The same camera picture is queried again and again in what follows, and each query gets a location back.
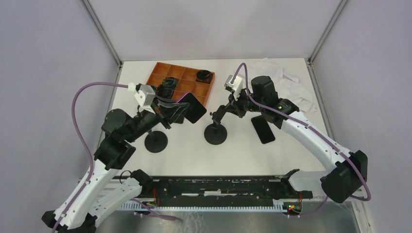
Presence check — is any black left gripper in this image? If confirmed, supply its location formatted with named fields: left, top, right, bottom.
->
left=125, top=93, right=189, bottom=143

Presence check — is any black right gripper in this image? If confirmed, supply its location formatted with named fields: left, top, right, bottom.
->
left=224, top=86, right=265, bottom=118

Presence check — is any black round base phone stand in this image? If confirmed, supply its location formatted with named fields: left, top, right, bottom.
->
left=204, top=105, right=227, bottom=145

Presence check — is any purple edged black phone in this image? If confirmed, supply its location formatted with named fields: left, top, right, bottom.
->
left=176, top=92, right=206, bottom=124

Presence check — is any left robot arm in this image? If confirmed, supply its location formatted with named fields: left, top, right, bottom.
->
left=42, top=98, right=194, bottom=233

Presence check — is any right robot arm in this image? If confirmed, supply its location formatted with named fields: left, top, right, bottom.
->
left=211, top=75, right=371, bottom=203

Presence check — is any small black phone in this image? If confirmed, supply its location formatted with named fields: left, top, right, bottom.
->
left=251, top=116, right=275, bottom=145

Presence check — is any rolled dark patterned tie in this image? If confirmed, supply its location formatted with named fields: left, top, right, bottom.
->
left=156, top=84, right=174, bottom=99

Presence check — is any rolled green patterned tie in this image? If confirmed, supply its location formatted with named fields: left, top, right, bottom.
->
left=162, top=77, right=179, bottom=90

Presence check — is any orange wooden compartment tray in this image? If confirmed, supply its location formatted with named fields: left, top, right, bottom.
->
left=146, top=62, right=216, bottom=107

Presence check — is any rolled tie top right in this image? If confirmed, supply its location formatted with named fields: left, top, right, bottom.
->
left=196, top=70, right=213, bottom=84

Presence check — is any white crumpled cloth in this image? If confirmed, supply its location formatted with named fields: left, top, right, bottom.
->
left=247, top=58, right=317, bottom=113

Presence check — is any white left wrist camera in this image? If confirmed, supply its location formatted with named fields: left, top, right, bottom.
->
left=127, top=83, right=155, bottom=114

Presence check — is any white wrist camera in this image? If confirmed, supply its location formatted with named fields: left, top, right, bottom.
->
left=224, top=75, right=245, bottom=100
left=127, top=83, right=155, bottom=114

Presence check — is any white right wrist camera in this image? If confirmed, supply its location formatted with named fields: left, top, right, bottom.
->
left=224, top=75, right=245, bottom=100

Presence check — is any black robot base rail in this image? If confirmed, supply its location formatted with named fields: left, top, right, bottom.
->
left=141, top=175, right=313, bottom=208

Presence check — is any white slotted cable duct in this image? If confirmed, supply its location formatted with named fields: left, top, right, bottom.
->
left=77, top=178, right=303, bottom=213

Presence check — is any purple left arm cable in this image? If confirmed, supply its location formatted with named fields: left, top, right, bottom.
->
left=51, top=82, right=181, bottom=233

